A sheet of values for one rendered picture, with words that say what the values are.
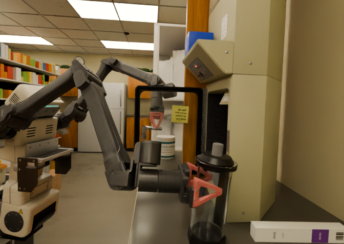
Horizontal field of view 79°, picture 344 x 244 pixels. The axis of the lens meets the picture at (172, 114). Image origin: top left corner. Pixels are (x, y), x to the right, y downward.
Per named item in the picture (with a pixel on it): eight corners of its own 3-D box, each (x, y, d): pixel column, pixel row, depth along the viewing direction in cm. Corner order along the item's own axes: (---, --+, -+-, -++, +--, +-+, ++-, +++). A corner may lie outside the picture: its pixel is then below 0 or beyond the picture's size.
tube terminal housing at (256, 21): (253, 183, 101) (261, 20, 97) (300, 221, 69) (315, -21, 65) (202, 184, 99) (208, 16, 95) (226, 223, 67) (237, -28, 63)
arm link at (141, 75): (116, 72, 136) (105, 62, 127) (122, 65, 137) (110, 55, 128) (163, 94, 111) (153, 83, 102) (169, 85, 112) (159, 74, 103)
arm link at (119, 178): (127, 186, 61) (108, 185, 53) (131, 147, 65) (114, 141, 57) (165, 188, 56) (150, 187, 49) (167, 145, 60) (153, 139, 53)
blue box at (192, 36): (206, 60, 94) (207, 39, 93) (213, 55, 84) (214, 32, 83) (184, 59, 93) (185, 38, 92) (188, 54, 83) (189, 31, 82)
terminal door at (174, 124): (199, 174, 97) (203, 87, 95) (133, 175, 93) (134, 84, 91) (199, 174, 98) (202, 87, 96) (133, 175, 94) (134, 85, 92)
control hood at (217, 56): (206, 83, 97) (207, 61, 96) (233, 74, 64) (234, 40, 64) (181, 82, 95) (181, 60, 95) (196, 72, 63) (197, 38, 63)
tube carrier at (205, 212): (219, 225, 63) (229, 156, 61) (232, 252, 52) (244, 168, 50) (183, 223, 62) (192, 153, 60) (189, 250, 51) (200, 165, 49)
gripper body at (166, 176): (184, 163, 60) (158, 162, 59) (190, 177, 50) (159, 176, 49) (182, 185, 60) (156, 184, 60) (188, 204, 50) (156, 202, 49)
